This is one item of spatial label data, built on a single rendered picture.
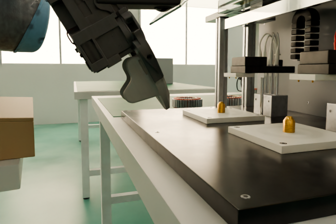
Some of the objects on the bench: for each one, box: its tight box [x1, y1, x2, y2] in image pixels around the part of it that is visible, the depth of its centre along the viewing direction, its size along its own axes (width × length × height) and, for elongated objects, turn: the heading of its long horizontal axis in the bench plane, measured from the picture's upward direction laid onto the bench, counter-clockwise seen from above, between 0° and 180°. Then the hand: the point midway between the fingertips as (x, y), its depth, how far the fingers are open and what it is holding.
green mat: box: [98, 94, 242, 117], centre depth 130 cm, size 94×61×1 cm
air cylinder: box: [254, 93, 288, 117], centre depth 77 cm, size 5×8×6 cm
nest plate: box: [183, 108, 265, 124], centre depth 73 cm, size 15×15×1 cm
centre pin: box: [283, 116, 296, 133], centre depth 50 cm, size 2×2×3 cm
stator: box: [172, 97, 203, 109], centre depth 107 cm, size 11×11×4 cm
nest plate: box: [228, 123, 336, 154], centre depth 50 cm, size 15×15×1 cm
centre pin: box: [217, 102, 225, 113], centre depth 73 cm, size 2×2×3 cm
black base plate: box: [121, 106, 336, 224], centre depth 62 cm, size 47×64×2 cm
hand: (167, 98), depth 43 cm, fingers closed
